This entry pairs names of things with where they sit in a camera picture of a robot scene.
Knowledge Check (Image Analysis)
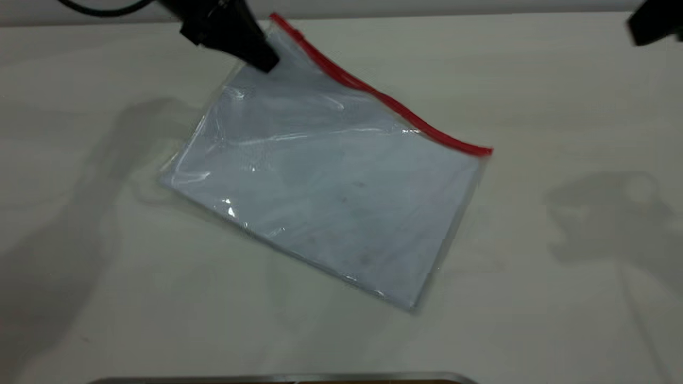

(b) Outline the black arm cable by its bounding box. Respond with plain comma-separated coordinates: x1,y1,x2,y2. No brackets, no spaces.
56,0,156,18

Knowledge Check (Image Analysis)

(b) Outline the clear plastic red-zip bag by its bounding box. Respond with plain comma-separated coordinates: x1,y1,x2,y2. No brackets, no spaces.
160,12,494,314

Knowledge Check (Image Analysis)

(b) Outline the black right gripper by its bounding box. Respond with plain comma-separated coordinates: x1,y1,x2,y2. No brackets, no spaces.
626,0,683,47

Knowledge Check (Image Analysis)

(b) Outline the pale blue paper stack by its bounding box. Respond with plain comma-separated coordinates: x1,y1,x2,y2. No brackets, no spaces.
163,59,483,310

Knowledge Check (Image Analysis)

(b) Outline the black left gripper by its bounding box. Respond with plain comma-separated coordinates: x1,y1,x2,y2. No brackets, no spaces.
159,0,281,74

